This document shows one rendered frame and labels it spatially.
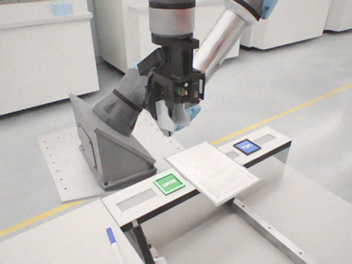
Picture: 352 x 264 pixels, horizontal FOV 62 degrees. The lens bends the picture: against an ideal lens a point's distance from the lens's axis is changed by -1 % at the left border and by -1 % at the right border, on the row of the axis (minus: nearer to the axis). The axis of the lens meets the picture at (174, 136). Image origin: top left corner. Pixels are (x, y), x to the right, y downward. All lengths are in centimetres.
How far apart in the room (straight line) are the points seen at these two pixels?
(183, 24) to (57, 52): 276
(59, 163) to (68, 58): 226
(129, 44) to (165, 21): 325
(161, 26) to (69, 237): 42
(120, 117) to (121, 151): 12
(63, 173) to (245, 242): 59
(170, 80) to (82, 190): 54
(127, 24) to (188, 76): 319
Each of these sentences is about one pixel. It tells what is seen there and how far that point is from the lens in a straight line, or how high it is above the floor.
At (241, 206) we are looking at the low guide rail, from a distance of 82.
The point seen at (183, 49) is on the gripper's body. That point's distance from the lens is 48.
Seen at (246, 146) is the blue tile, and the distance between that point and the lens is 84.
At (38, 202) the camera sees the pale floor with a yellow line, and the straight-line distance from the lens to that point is 219.
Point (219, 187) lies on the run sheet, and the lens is 69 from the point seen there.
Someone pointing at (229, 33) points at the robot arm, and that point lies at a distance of 89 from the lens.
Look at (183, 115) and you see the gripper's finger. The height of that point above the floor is 115.
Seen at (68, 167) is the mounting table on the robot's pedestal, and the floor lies 82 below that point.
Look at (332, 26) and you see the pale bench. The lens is 691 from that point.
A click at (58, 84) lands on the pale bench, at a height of 25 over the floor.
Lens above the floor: 143
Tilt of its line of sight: 33 degrees down
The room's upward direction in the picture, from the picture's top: straight up
